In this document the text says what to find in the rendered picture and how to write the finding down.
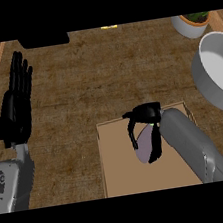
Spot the yellow object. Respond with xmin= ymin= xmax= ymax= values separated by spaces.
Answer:
xmin=100 ymin=24 xmax=118 ymax=31

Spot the brown cardboard tray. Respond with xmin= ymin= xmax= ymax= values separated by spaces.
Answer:
xmin=93 ymin=98 xmax=207 ymax=199

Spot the white potted plant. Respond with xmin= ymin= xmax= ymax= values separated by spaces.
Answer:
xmin=170 ymin=10 xmax=214 ymax=42

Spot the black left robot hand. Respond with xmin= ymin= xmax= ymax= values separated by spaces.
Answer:
xmin=0 ymin=48 xmax=44 ymax=150

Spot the grey metal pot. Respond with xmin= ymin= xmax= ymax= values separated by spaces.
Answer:
xmin=185 ymin=29 xmax=223 ymax=118

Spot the purple eggplant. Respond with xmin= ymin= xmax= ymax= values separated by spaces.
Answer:
xmin=131 ymin=123 xmax=160 ymax=166

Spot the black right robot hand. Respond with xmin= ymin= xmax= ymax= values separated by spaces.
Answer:
xmin=120 ymin=100 xmax=170 ymax=167

